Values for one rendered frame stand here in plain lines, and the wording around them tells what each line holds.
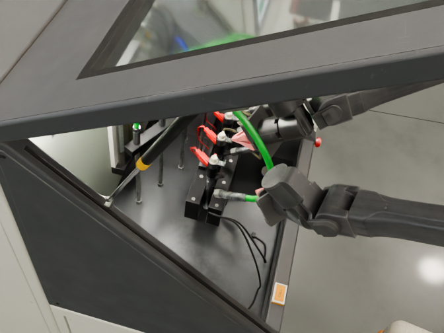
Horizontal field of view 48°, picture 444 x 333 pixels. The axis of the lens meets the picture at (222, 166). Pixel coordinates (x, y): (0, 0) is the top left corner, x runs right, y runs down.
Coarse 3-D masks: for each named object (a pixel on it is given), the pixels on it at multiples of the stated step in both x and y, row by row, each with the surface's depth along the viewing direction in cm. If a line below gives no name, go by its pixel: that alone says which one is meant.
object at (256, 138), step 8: (240, 112) 94; (240, 120) 94; (248, 120) 94; (136, 128) 120; (248, 128) 94; (256, 136) 95; (256, 144) 95; (264, 152) 96; (264, 160) 97; (248, 200) 109
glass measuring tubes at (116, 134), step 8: (112, 128) 125; (120, 128) 125; (128, 128) 132; (112, 136) 127; (120, 136) 128; (128, 136) 134; (112, 144) 129; (120, 144) 130; (112, 152) 132; (120, 152) 133; (112, 160) 135; (120, 160) 135; (128, 160) 139; (112, 168) 137; (120, 168) 137; (128, 168) 140
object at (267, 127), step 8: (256, 112) 106; (264, 112) 108; (256, 120) 106; (264, 120) 105; (272, 120) 103; (256, 128) 106; (264, 128) 104; (272, 128) 103; (264, 136) 105; (272, 136) 104; (280, 136) 103; (264, 144) 107; (272, 144) 109; (280, 144) 111; (272, 152) 108
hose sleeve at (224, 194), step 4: (220, 192) 115; (224, 192) 114; (228, 192) 113; (232, 192) 113; (236, 192) 112; (220, 196) 115; (224, 196) 114; (228, 196) 113; (232, 196) 112; (236, 196) 111; (240, 196) 110; (244, 196) 110; (240, 200) 110; (244, 200) 110
